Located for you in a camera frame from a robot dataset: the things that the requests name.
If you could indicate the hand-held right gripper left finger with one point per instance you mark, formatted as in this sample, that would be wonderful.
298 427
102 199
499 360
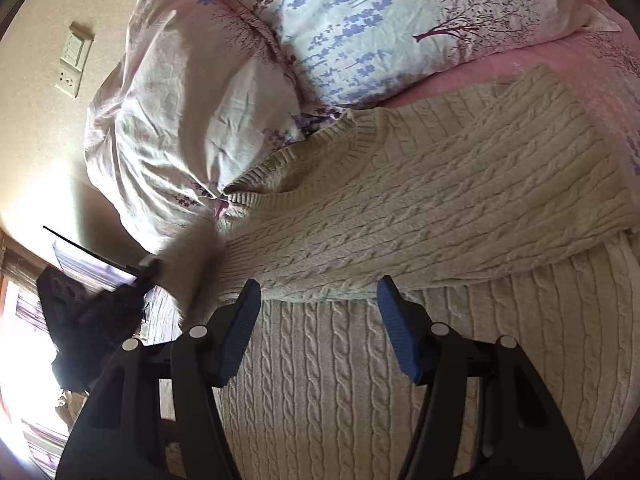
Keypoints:
240 330

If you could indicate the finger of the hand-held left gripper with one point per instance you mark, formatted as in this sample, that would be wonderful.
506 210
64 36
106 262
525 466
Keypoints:
145 275

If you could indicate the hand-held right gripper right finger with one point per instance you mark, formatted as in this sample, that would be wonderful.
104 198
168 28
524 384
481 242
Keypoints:
400 330

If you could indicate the window curtain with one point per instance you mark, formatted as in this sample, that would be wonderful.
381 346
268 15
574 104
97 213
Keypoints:
20 280

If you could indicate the pink white floral pillow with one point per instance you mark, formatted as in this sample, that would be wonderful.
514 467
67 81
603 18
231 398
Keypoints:
175 110

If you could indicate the tree print floral pillow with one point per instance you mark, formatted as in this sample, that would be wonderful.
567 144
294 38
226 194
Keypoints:
380 25

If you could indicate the pink floral bed sheet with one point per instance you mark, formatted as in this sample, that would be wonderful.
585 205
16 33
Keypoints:
575 55

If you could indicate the white wall socket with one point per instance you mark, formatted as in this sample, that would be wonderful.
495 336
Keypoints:
69 79

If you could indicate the white wall switch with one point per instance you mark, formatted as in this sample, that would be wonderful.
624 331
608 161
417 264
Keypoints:
76 45

